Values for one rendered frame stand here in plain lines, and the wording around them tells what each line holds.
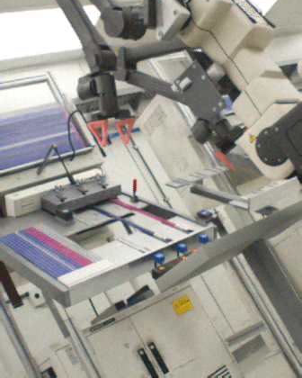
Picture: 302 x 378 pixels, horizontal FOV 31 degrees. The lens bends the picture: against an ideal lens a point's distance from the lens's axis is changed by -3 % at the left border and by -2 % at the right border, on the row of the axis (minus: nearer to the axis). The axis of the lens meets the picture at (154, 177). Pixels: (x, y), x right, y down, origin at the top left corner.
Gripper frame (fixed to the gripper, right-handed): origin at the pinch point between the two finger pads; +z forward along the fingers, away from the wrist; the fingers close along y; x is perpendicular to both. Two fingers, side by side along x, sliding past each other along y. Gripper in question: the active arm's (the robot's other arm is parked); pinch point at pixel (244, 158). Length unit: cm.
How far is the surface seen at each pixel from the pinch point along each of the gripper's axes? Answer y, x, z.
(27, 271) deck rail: -80, -19, -7
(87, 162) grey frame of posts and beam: -68, 42, -65
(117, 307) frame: -78, 23, 8
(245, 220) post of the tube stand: -24, 62, -3
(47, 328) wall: -194, 131, -44
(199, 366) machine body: -68, 42, 42
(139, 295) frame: -74, 38, 4
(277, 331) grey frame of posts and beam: -32, 43, 47
